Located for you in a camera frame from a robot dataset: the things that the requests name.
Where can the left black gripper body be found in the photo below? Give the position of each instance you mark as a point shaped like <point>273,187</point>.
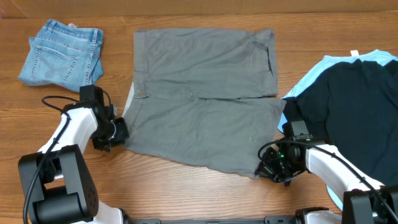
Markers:
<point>111,133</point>

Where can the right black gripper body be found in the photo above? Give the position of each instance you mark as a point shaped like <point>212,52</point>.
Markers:
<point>279,166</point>

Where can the grey cotton shorts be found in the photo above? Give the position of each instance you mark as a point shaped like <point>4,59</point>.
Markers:
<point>204,97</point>

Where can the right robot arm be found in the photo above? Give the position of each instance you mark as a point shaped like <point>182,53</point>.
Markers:
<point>364,200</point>

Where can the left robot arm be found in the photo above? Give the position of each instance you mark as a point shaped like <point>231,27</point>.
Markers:
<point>56,181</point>

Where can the folded blue denim jeans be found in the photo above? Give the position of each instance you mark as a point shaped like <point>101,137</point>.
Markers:
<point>63,55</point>

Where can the light blue t-shirt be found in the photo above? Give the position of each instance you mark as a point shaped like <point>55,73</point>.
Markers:
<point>311,77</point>

